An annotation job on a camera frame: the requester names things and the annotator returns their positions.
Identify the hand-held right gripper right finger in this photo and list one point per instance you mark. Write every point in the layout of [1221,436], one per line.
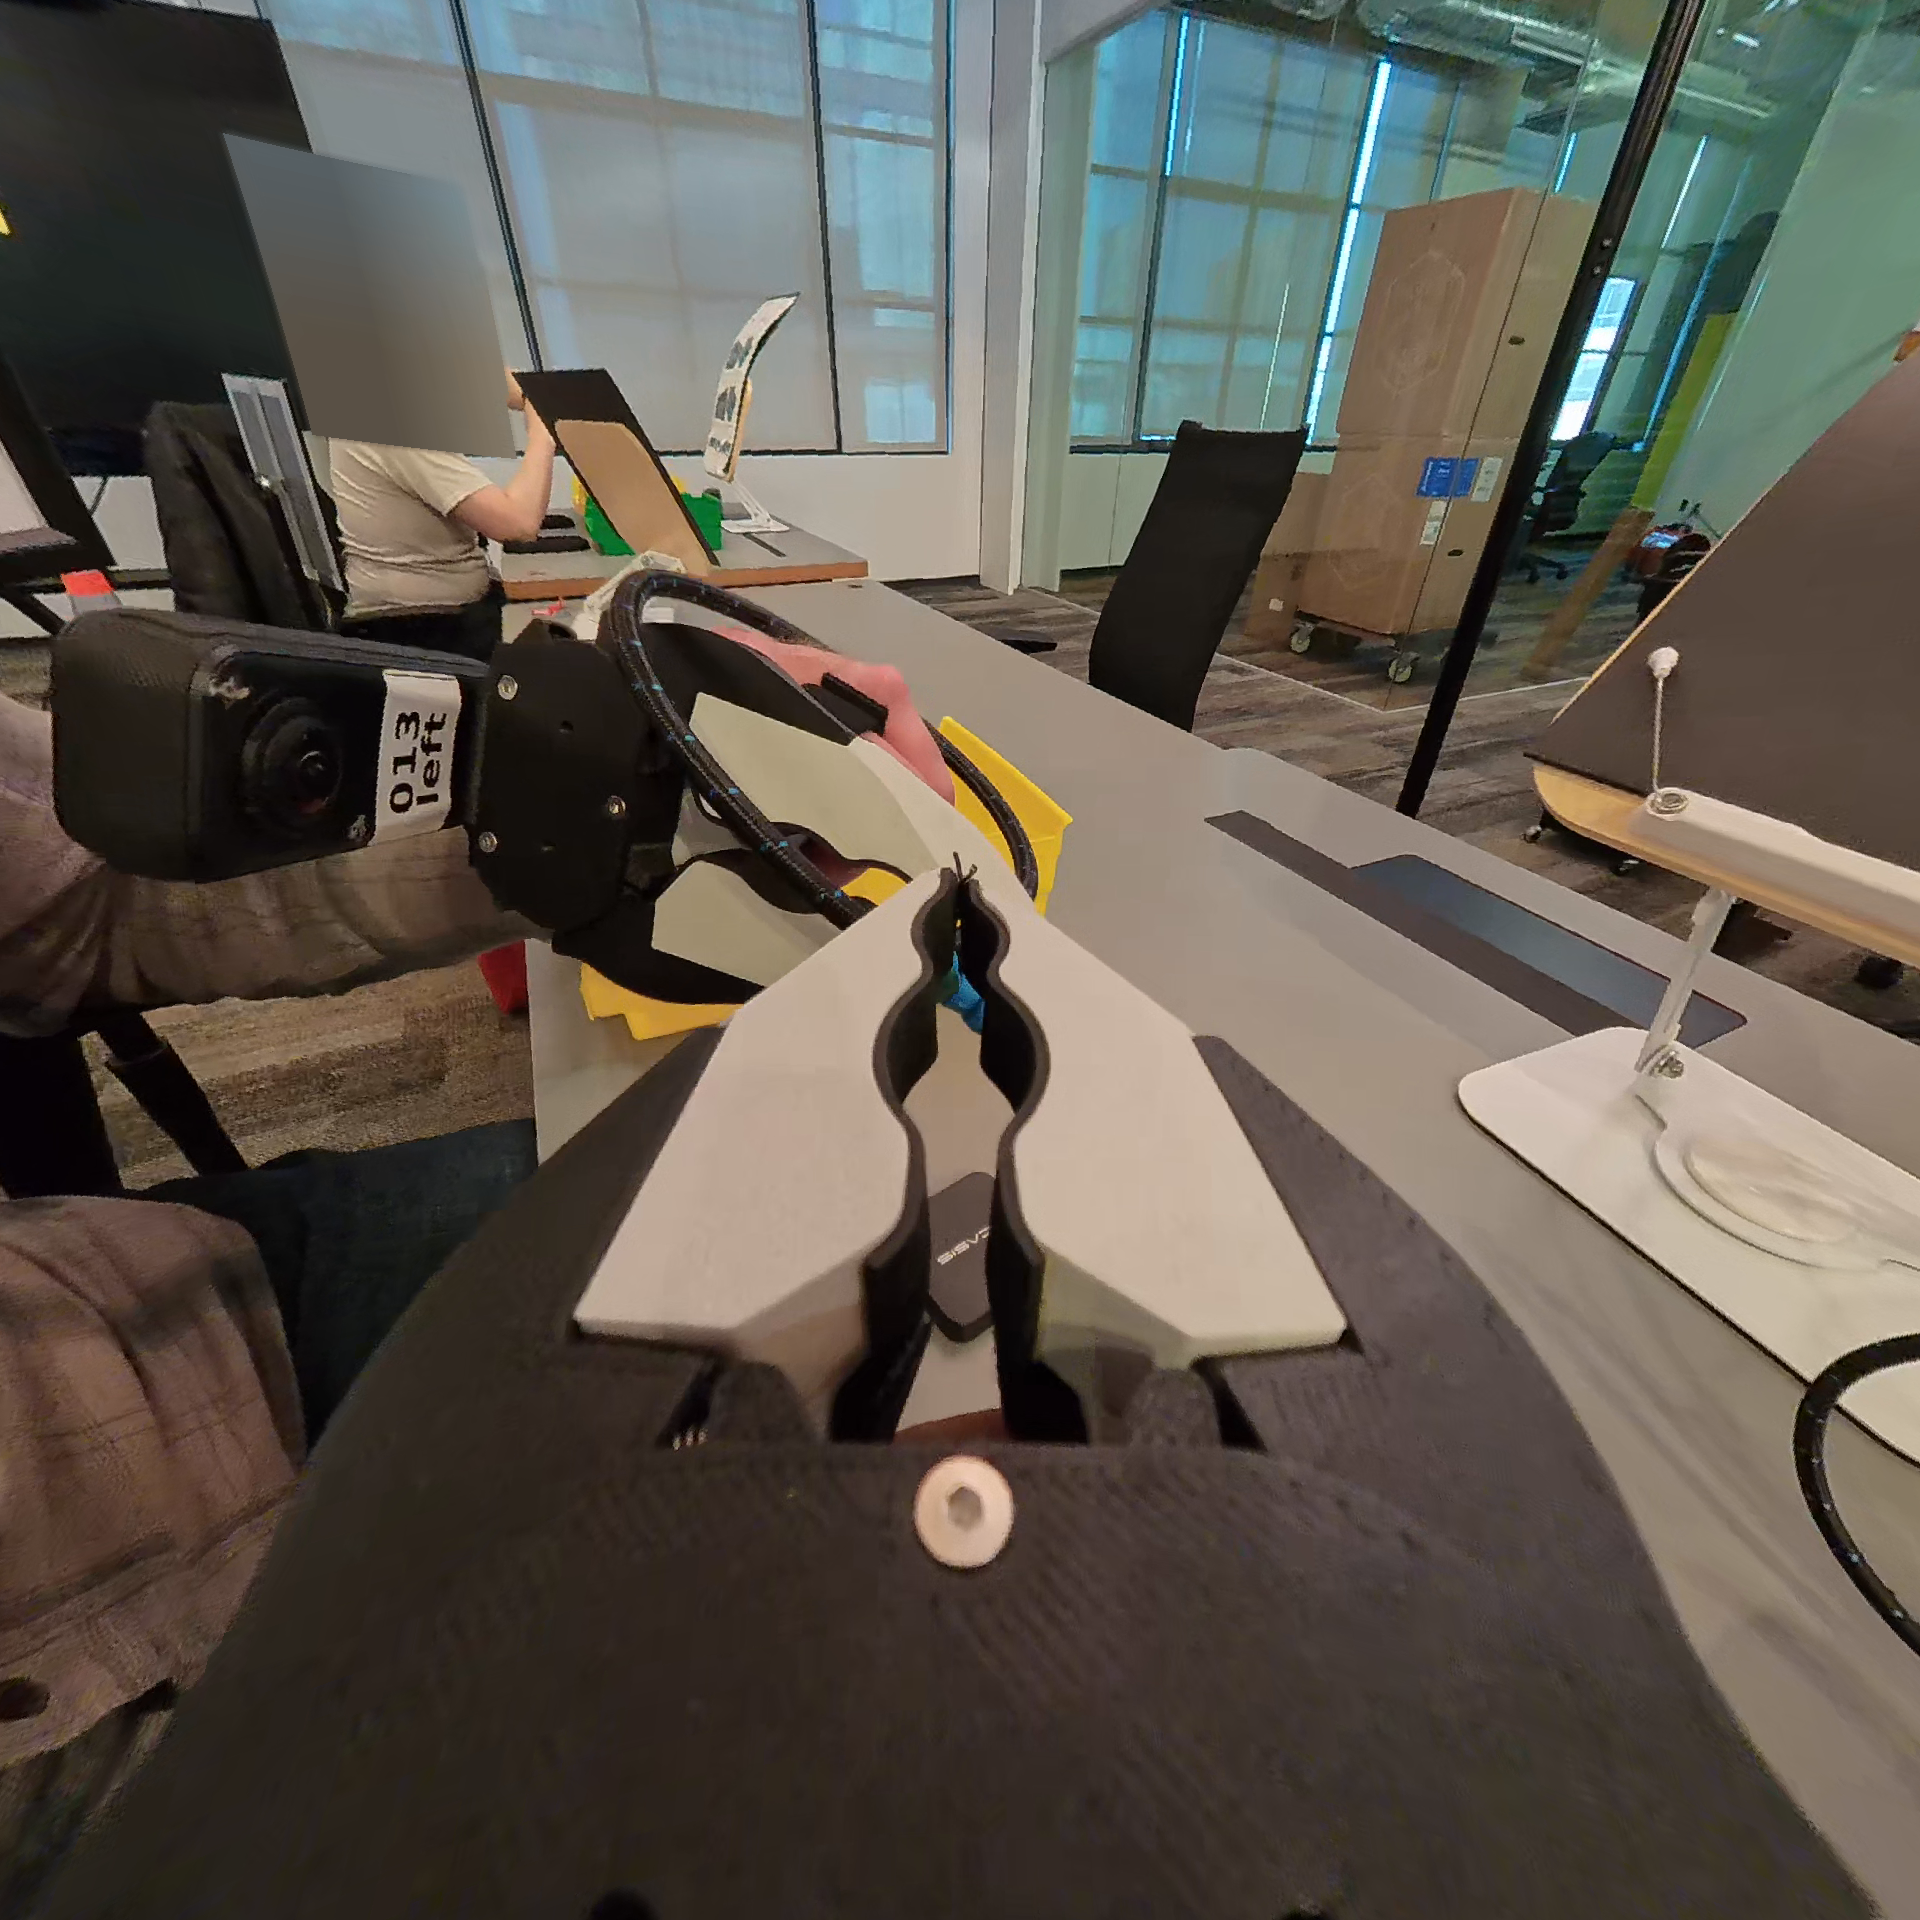
[1170,1200]

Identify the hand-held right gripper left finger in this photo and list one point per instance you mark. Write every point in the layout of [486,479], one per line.
[767,1200]

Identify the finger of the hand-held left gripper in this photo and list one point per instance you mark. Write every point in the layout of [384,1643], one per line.
[795,787]
[751,925]

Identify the black port adapter box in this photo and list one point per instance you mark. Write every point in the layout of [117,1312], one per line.
[960,1246]

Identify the person's left forearm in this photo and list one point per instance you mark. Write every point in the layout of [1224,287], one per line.
[182,931]

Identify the person's left hand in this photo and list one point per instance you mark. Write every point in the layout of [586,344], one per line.
[856,675]

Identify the yellow plastic bin stack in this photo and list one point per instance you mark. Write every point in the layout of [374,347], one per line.
[635,1009]

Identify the open laptop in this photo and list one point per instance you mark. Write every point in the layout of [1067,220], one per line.
[615,467]

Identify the white sign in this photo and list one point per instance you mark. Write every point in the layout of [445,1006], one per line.
[751,375]

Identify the black office chair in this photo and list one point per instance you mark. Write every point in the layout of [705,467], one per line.
[1187,573]

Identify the black monitor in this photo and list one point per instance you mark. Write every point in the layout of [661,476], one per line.
[122,212]

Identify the black tilted board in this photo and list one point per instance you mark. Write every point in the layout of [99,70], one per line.
[1802,631]

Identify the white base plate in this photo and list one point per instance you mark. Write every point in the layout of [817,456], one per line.
[1621,1171]

